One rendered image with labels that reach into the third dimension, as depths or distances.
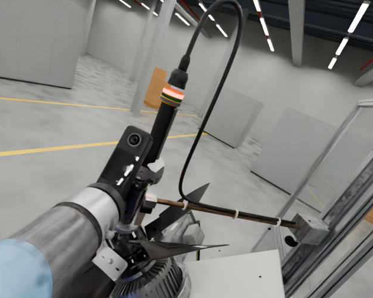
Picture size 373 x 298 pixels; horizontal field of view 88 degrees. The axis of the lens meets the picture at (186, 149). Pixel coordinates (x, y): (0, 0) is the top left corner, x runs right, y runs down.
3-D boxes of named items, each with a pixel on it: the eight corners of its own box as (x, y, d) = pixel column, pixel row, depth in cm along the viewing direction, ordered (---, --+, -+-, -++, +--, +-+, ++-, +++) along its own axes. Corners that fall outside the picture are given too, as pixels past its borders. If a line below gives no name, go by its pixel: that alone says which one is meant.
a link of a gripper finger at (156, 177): (149, 166, 43) (125, 180, 35) (152, 159, 42) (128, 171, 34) (167, 176, 42) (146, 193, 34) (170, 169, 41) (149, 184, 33)
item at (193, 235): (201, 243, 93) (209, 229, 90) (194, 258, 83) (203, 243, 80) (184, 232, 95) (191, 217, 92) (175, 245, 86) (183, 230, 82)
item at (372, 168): (277, 272, 82) (381, 147, 62) (285, 285, 77) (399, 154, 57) (272, 272, 81) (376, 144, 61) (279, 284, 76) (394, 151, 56)
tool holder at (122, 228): (145, 216, 56) (156, 190, 53) (145, 236, 50) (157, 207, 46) (113, 211, 53) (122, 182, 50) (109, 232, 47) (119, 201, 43)
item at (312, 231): (304, 231, 75) (318, 215, 72) (319, 247, 69) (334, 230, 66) (285, 228, 71) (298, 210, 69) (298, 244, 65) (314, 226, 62)
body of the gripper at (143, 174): (112, 187, 41) (68, 222, 30) (124, 152, 38) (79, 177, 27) (144, 203, 40) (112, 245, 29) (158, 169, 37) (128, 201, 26)
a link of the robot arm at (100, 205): (53, 191, 23) (113, 222, 22) (81, 175, 27) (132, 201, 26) (44, 236, 25) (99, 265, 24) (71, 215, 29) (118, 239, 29)
